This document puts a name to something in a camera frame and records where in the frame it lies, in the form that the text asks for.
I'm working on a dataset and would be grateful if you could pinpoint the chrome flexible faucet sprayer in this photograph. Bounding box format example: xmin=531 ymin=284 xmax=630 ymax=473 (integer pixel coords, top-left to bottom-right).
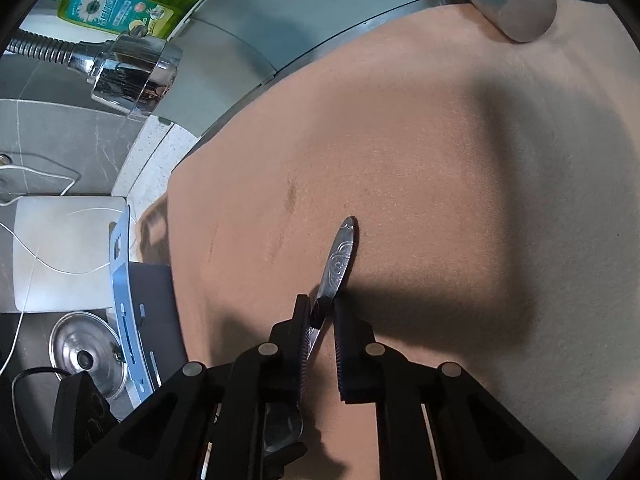
xmin=4 ymin=29 xmax=184 ymax=121

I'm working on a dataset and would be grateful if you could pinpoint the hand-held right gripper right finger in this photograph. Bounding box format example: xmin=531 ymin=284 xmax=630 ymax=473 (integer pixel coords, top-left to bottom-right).
xmin=332 ymin=297 xmax=576 ymax=480

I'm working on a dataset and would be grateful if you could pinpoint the blue plastic basket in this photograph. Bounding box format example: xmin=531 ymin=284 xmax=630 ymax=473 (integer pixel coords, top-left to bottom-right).
xmin=107 ymin=203 xmax=192 ymax=412

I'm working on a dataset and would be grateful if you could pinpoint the black plastic object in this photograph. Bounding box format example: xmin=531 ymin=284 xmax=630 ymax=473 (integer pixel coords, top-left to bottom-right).
xmin=50 ymin=372 xmax=122 ymax=480

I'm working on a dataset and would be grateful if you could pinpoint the metal spoon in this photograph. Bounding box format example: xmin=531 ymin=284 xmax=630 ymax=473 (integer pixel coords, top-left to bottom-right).
xmin=262 ymin=215 xmax=359 ymax=456

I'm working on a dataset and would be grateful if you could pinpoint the white cable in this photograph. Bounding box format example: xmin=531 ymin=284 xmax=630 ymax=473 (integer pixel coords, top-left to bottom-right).
xmin=0 ymin=152 xmax=127 ymax=377

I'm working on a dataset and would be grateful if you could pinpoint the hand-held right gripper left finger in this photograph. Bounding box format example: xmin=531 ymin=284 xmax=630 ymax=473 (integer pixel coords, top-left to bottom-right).
xmin=62 ymin=294 xmax=321 ymax=480

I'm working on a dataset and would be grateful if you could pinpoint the black cable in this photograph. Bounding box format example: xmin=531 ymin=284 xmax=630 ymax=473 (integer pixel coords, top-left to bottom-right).
xmin=10 ymin=366 xmax=72 ymax=480

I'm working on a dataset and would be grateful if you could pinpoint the green dish soap bottle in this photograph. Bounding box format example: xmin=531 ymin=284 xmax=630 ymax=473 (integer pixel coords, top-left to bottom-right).
xmin=56 ymin=0 xmax=212 ymax=42

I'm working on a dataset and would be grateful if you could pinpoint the steel pot lid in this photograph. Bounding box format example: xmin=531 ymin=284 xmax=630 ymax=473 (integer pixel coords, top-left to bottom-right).
xmin=48 ymin=310 xmax=134 ymax=404

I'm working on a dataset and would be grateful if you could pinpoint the white cutting board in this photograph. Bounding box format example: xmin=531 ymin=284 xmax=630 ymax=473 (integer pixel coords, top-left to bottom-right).
xmin=12 ymin=195 xmax=127 ymax=314

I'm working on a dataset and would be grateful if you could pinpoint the orange mat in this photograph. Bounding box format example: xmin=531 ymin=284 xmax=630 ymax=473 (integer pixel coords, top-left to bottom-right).
xmin=134 ymin=0 xmax=640 ymax=480

